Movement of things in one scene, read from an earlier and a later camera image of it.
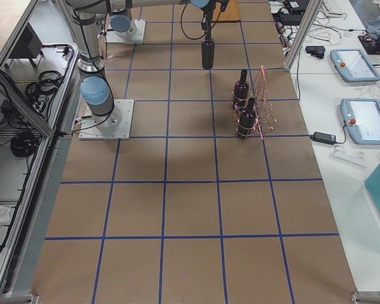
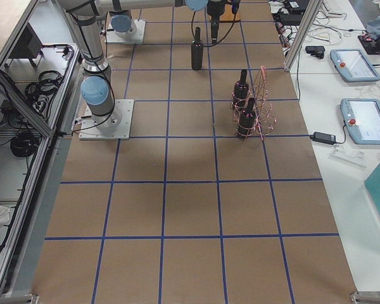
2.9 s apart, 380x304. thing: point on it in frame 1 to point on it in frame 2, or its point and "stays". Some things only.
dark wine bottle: x=247 y=121 stays
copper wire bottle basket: x=253 y=108 stays
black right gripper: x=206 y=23 to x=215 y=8
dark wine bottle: x=208 y=51 to x=197 y=51
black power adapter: x=323 y=138 stays
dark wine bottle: x=240 y=92 stays
